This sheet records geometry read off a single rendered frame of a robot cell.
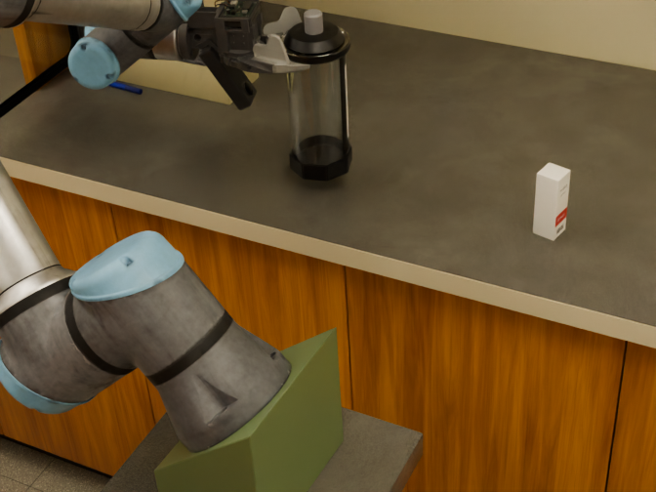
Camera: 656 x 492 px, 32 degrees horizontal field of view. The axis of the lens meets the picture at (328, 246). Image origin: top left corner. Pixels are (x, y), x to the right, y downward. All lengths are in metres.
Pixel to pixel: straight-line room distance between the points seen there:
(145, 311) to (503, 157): 0.88
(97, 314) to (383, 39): 1.20
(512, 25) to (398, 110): 0.35
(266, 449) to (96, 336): 0.22
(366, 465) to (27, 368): 0.42
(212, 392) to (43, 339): 0.20
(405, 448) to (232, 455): 0.28
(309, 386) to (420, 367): 0.61
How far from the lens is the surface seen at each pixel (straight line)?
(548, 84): 2.18
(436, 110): 2.09
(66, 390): 1.36
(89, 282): 1.27
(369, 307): 1.87
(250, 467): 1.26
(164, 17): 1.67
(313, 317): 1.94
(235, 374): 1.27
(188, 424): 1.29
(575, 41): 2.30
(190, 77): 2.16
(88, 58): 1.73
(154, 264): 1.26
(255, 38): 1.81
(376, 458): 1.45
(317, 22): 1.76
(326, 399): 1.38
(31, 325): 1.35
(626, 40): 2.27
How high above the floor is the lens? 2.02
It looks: 37 degrees down
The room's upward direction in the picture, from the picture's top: 4 degrees counter-clockwise
